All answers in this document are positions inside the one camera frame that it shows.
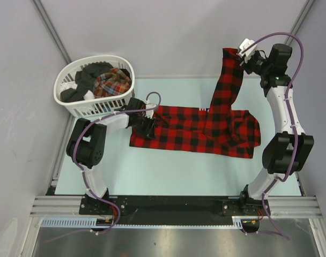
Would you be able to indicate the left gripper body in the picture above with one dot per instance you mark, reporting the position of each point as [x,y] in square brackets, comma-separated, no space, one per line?
[140,123]

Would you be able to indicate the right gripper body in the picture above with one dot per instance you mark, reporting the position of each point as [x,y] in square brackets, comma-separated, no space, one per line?
[256,64]

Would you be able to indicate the red black plaid shirt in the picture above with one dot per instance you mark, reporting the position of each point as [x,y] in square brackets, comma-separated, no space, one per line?
[219,129]

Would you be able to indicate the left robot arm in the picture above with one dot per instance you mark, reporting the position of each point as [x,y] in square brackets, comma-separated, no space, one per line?
[87,141]

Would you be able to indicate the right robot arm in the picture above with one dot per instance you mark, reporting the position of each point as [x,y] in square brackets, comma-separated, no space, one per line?
[288,150]

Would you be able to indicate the multicolour plaid shirt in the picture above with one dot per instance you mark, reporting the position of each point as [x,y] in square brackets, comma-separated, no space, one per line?
[113,83]

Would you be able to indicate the white laundry basket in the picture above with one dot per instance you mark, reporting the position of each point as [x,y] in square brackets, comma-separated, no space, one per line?
[92,107]

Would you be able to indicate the white garment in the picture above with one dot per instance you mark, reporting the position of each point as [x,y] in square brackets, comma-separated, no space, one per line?
[73,92]

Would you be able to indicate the dark grey garment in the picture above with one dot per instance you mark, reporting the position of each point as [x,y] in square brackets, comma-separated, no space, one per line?
[89,73]

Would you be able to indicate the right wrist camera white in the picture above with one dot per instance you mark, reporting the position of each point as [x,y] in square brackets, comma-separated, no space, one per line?
[246,50]

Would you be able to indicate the right aluminium corner post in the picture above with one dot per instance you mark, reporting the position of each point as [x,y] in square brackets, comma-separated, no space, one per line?
[292,35]

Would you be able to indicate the aluminium corner post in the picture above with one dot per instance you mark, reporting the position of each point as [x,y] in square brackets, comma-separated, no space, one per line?
[292,35]
[51,30]

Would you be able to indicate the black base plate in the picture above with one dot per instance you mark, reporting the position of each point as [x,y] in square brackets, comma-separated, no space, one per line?
[185,210]

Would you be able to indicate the aluminium frame rail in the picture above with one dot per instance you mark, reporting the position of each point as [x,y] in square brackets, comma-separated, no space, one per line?
[281,206]

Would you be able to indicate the left aluminium corner post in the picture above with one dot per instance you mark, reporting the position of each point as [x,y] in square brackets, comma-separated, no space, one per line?
[51,30]

